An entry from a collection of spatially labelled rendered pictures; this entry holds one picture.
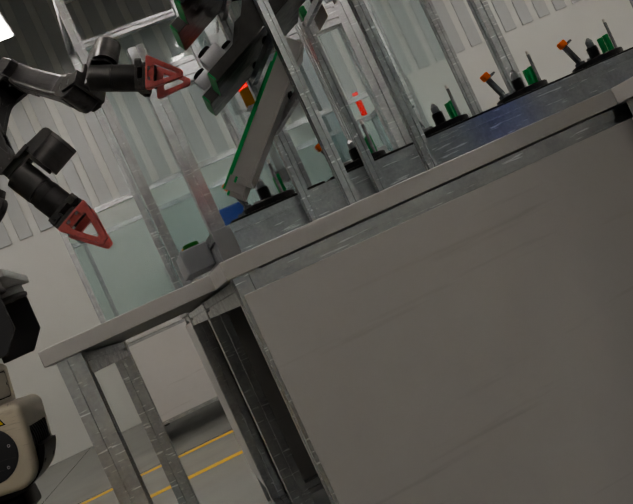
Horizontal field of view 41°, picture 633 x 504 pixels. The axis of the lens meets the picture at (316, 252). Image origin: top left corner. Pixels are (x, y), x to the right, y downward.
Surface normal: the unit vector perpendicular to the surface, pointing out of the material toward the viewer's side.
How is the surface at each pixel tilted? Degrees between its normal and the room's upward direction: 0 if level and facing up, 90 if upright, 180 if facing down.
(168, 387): 90
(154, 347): 90
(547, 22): 90
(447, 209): 90
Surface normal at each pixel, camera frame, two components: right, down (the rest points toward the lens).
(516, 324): 0.20, -0.11
